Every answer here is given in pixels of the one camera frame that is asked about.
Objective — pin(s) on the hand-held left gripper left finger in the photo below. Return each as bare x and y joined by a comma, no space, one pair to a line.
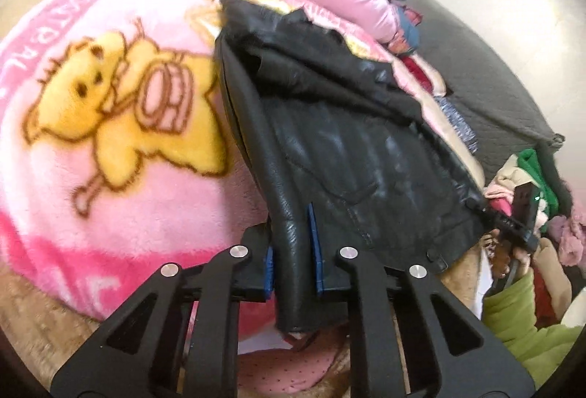
269,274

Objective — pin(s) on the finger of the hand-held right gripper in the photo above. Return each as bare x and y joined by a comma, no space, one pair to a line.
496,217

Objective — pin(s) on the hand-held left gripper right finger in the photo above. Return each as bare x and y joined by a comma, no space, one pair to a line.
316,251

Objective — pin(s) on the black leather jacket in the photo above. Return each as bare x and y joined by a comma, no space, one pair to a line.
348,151

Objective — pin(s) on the person's right forearm green sleeve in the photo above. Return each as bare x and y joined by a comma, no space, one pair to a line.
526,334

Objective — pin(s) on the person's right hand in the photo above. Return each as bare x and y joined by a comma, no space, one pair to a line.
503,256

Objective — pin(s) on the cream cloth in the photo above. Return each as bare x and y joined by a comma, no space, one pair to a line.
501,183

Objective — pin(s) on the dark grey garment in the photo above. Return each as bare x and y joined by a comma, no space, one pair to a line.
558,178

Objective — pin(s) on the green garment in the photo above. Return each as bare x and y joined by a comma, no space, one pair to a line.
533,162

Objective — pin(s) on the pink fluffy cloth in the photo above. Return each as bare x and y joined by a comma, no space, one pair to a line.
570,238

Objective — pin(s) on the blue-grey patterned cloth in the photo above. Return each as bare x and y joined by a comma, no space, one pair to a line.
458,123

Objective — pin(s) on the pink dotted pajama pants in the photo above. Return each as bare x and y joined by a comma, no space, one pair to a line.
284,375

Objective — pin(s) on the grey quilted headboard cover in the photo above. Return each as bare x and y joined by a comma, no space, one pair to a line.
480,73

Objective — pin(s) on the pink cartoon printed blanket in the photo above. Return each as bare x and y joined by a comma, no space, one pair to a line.
114,105

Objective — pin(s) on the pink cartoon fleece blanket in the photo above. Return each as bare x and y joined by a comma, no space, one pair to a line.
41,324

